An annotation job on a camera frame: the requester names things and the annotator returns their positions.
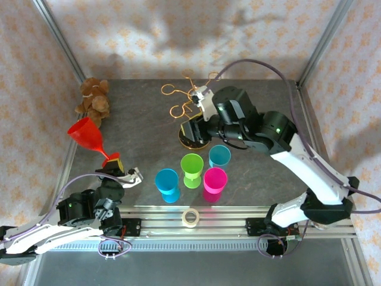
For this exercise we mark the teal wine glass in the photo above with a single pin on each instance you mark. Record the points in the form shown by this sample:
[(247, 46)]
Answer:
[(219, 158)]

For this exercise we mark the green wine glass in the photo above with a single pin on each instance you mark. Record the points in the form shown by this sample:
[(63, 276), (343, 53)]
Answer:
[(192, 168)]

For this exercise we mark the red wine glass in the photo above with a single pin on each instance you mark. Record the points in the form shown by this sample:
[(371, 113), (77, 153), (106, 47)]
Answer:
[(86, 134)]

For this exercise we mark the blue wine glass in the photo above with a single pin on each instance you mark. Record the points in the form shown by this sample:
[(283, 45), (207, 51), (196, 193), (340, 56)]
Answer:
[(166, 183)]

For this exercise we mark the magenta wine glass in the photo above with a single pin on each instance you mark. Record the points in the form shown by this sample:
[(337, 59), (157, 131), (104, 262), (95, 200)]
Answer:
[(215, 181)]

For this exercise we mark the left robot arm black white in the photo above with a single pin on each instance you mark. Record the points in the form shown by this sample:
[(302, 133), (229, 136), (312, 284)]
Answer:
[(44, 235)]

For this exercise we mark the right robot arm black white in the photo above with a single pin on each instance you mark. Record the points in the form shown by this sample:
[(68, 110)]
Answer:
[(312, 172)]

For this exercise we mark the brown teddy bear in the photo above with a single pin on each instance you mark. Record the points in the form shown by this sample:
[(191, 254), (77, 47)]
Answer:
[(95, 99)]

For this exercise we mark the beige tape roll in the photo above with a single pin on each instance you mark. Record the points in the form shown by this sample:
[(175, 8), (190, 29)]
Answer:
[(185, 219)]

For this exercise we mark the small green circuit board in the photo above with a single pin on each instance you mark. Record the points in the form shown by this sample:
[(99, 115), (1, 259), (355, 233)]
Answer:
[(294, 238)]

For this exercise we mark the grey round tape roll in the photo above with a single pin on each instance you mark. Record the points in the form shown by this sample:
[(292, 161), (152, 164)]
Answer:
[(318, 225)]

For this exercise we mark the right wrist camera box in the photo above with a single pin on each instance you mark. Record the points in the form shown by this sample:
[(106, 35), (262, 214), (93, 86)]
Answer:
[(206, 102)]

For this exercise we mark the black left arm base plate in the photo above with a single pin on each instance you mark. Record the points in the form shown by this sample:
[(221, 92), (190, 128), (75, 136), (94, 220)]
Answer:
[(134, 226)]

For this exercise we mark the aluminium mounting rail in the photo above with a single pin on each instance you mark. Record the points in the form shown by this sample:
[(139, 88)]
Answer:
[(160, 215)]

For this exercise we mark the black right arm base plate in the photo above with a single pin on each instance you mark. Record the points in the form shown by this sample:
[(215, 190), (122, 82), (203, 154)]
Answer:
[(253, 228)]

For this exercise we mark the aluminium frame post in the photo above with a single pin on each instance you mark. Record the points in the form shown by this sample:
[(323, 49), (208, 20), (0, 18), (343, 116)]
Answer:
[(61, 38), (325, 38)]

